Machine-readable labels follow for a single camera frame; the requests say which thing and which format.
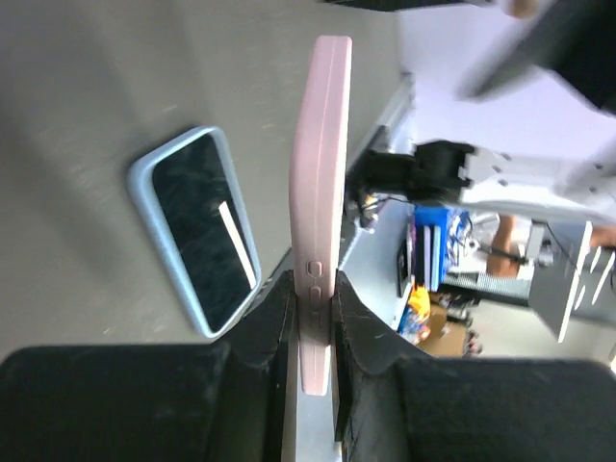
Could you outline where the pink phone case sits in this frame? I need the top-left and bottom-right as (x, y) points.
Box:
(289, 36), (352, 396)

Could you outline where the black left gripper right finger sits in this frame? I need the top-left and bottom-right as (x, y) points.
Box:
(331, 273), (615, 461)

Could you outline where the light blue phone case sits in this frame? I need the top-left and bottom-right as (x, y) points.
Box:
(127, 126), (262, 341)

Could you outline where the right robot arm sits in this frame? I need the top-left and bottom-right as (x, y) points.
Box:
(346, 141), (615, 225)

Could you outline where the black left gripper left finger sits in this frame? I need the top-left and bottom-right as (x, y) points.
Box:
(1, 271), (296, 461)

